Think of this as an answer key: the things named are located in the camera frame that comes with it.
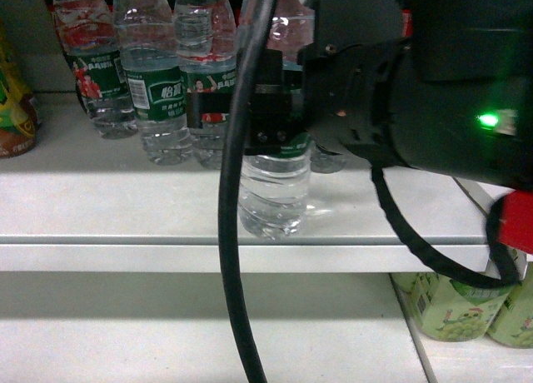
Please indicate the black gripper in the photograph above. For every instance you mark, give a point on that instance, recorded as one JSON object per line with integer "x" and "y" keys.
{"x": 357, "y": 84}

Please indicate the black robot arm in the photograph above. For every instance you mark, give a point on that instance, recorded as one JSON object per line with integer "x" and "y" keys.
{"x": 443, "y": 86}

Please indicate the water bottle team picture label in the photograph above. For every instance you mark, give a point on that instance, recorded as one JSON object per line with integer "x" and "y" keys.
{"x": 206, "y": 31}

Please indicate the water bottle barcode label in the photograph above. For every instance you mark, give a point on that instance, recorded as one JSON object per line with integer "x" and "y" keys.
{"x": 148, "y": 51}

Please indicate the water bottle green label leftmost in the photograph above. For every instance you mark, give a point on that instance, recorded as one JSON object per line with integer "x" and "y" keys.
{"x": 88, "y": 39}

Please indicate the light green drink bottle right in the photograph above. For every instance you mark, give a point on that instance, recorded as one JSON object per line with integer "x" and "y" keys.
{"x": 512, "y": 325}

